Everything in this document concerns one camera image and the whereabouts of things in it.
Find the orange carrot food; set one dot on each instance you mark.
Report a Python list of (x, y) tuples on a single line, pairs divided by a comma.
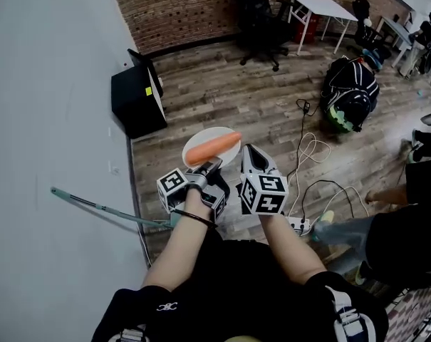
[(211, 149)]

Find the black mini fridge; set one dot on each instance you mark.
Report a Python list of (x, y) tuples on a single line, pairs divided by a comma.
[(136, 102)]

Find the red box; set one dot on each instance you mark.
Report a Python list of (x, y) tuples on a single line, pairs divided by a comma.
[(306, 28)]

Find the white folding table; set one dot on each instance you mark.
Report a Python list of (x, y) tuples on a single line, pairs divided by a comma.
[(323, 7)]

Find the person's right forearm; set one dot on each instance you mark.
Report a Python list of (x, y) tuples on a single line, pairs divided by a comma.
[(290, 248)]

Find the white wall socket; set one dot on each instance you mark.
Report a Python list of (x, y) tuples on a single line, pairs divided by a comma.
[(114, 170)]

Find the person's left forearm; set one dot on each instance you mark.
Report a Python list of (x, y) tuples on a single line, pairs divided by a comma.
[(179, 248)]

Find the person's black clothing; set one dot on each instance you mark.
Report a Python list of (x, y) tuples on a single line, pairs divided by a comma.
[(236, 298)]

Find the black power adapter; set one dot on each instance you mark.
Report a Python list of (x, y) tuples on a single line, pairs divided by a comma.
[(303, 106)]

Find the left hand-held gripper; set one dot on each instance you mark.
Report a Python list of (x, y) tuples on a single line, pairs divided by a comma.
[(208, 187)]

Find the black wrist band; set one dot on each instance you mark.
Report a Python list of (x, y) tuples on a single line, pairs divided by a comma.
[(197, 218)]

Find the black office chair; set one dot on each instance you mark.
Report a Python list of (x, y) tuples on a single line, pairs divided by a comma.
[(368, 30), (259, 16)]

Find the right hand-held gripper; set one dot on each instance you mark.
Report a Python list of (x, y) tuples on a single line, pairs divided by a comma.
[(263, 194)]

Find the white desk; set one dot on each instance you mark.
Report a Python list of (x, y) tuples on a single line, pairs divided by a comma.
[(397, 30)]

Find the white plate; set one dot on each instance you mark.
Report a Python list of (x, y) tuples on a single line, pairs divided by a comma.
[(204, 139)]

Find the white power strip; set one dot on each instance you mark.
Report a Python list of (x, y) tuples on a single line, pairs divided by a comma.
[(300, 224)]

